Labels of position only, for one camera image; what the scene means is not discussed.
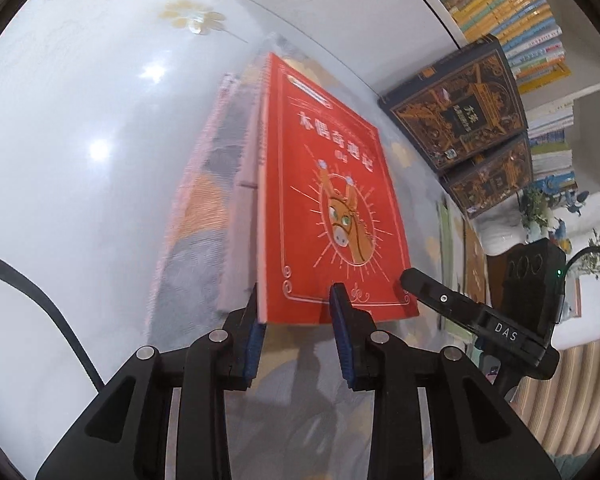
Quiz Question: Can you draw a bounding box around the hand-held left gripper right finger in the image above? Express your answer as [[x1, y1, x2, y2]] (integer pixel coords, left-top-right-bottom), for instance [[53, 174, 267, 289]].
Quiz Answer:
[[329, 282, 564, 480]]

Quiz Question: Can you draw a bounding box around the large dark ornate book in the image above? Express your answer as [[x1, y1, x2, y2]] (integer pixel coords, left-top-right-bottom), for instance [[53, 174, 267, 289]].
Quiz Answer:
[[378, 35, 529, 173]]

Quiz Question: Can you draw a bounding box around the white bookshelf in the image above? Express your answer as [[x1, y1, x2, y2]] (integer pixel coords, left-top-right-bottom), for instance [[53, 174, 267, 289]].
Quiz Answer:
[[230, 0, 600, 196]]

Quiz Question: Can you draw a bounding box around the striped cloth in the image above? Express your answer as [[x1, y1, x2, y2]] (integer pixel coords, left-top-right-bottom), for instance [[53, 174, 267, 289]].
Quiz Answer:
[[509, 332, 600, 467]]

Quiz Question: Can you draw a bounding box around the black strap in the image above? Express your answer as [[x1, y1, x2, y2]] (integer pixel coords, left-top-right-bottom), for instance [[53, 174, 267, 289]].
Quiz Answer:
[[0, 247, 106, 392]]

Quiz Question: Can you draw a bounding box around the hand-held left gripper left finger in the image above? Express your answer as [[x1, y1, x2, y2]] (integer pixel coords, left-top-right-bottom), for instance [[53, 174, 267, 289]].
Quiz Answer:
[[35, 282, 267, 480]]

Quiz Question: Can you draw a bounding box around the row of colourful books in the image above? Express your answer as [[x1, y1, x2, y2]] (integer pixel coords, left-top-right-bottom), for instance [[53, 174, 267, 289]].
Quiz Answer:
[[420, 0, 579, 181]]

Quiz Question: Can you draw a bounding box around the light green book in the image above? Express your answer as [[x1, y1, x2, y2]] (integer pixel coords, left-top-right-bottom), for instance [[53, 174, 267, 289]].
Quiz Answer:
[[438, 198, 457, 288]]

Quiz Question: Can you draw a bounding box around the red paperback book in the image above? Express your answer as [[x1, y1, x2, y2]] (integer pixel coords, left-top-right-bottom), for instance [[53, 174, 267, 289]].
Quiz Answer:
[[256, 51, 421, 325]]

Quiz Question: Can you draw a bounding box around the black cable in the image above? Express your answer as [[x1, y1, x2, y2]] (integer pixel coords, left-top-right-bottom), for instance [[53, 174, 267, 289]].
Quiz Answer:
[[561, 246, 600, 282]]

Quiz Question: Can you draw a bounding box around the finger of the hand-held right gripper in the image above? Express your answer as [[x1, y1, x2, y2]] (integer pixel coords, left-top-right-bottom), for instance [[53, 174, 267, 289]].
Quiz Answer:
[[399, 267, 487, 334]]

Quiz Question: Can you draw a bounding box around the smaller dark ornate book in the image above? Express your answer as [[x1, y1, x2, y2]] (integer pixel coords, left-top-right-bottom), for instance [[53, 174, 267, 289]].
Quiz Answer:
[[440, 132, 534, 220]]

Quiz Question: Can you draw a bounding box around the white ribbed vase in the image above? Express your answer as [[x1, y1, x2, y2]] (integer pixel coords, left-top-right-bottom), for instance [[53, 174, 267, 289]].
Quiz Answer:
[[481, 210, 529, 257]]

